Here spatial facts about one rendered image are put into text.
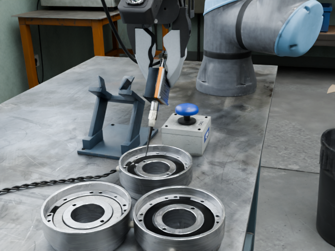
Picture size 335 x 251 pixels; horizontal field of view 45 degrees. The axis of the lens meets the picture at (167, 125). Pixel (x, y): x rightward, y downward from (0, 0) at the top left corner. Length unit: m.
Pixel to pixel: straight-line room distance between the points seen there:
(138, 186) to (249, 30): 0.48
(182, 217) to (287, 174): 1.83
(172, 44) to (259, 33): 0.32
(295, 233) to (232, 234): 1.37
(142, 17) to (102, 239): 0.27
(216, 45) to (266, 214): 1.16
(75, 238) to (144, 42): 0.31
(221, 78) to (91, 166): 0.42
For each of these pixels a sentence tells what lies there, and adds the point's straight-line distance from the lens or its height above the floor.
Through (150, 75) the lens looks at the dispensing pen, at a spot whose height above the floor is 0.94.
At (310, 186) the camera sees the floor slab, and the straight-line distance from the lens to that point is 2.23.
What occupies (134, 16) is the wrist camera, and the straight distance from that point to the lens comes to 0.52.
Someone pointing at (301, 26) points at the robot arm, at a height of 0.98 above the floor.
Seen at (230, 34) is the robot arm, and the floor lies 0.95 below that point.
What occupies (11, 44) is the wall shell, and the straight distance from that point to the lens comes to 2.90.
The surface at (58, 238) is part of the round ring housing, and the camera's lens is 0.46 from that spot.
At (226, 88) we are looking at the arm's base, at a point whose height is 0.82.
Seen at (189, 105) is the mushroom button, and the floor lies 0.87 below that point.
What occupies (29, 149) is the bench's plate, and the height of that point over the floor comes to 0.80.
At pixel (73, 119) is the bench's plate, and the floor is 0.80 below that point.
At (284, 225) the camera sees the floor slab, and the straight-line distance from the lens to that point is 1.91.
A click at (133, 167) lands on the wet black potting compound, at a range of 0.58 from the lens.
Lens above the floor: 1.11
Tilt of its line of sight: 23 degrees down
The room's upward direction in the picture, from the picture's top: 1 degrees counter-clockwise
